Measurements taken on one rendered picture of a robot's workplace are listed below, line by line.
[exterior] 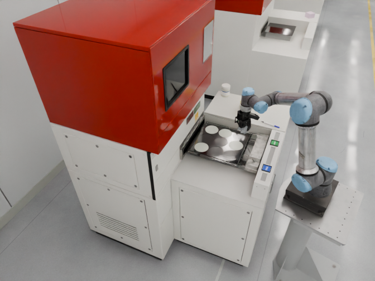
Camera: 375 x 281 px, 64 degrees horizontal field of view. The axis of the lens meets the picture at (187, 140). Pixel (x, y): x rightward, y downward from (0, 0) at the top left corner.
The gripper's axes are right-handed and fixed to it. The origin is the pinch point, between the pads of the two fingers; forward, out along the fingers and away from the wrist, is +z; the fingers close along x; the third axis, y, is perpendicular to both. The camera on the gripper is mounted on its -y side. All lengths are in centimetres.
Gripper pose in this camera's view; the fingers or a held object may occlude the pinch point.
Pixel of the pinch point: (244, 132)
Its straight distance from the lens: 213.0
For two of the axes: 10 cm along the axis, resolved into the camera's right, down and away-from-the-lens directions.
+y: -8.8, 3.2, -3.5
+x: 4.7, 5.7, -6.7
